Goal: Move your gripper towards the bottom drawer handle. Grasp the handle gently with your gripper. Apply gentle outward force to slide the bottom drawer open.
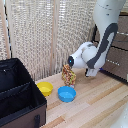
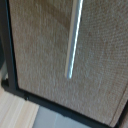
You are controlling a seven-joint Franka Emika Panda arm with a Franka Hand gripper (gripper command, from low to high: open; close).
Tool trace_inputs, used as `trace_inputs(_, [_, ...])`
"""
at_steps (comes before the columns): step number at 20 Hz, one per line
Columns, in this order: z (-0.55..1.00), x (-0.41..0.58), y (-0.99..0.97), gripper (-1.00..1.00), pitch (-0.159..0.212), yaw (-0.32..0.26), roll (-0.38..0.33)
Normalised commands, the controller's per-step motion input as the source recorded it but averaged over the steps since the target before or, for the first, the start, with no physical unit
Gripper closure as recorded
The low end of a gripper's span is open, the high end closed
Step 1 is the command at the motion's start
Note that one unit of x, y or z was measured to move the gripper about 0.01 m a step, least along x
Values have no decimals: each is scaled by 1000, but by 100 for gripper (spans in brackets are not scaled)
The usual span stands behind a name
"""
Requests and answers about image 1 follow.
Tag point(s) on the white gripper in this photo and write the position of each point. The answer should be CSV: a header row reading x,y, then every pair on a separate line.
x,y
92,72

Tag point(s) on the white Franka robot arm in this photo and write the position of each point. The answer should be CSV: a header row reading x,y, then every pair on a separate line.
x,y
103,36

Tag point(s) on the dark brown drawer cabinet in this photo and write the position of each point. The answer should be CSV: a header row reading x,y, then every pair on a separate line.
x,y
119,56

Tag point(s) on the colourful patterned snack bag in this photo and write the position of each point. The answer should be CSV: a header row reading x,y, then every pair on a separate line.
x,y
68,75

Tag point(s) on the blue plastic bowl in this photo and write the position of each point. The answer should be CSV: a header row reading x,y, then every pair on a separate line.
x,y
67,93

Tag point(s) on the yellow plastic bowl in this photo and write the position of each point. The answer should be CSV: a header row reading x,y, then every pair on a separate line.
x,y
44,88

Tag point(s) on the black fabric storage box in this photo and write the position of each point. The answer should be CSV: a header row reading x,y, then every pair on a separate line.
x,y
18,96

